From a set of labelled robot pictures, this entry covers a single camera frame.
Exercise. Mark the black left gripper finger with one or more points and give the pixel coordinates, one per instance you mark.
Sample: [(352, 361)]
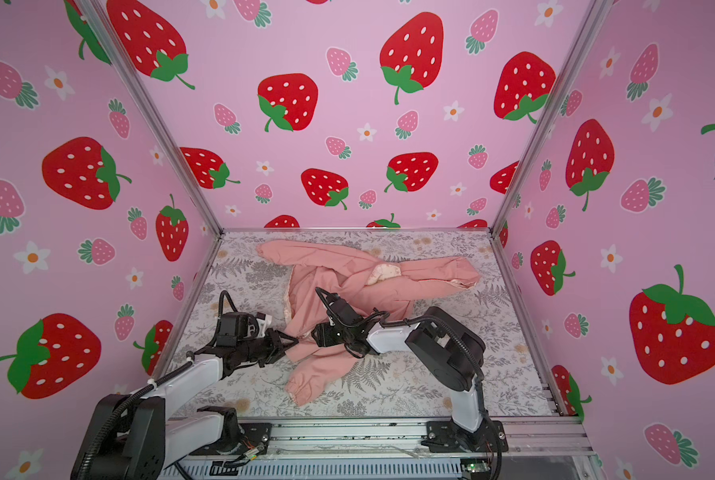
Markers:
[(284, 342), (275, 353)]

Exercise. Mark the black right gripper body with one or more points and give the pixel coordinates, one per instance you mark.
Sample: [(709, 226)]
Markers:
[(330, 334)]

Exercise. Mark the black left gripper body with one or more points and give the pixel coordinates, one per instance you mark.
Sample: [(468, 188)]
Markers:
[(256, 350)]

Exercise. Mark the pink hooded zip jacket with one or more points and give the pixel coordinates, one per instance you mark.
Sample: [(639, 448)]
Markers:
[(366, 283)]

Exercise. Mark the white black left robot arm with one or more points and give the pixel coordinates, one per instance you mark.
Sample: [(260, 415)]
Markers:
[(137, 435)]

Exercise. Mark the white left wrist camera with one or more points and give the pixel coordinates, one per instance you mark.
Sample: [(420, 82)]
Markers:
[(258, 324)]

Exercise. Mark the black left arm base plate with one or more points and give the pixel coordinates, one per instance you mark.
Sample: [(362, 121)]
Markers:
[(240, 440)]

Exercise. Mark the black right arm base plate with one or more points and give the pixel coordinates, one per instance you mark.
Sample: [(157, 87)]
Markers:
[(448, 437)]

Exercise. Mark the aluminium right corner post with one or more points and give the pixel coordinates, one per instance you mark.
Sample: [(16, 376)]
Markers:
[(580, 48)]

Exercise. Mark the aluminium corner post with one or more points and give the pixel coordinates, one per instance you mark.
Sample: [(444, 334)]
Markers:
[(96, 14), (580, 48)]

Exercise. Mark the aluminium left corner post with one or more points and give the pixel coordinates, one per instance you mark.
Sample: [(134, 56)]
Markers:
[(96, 14)]

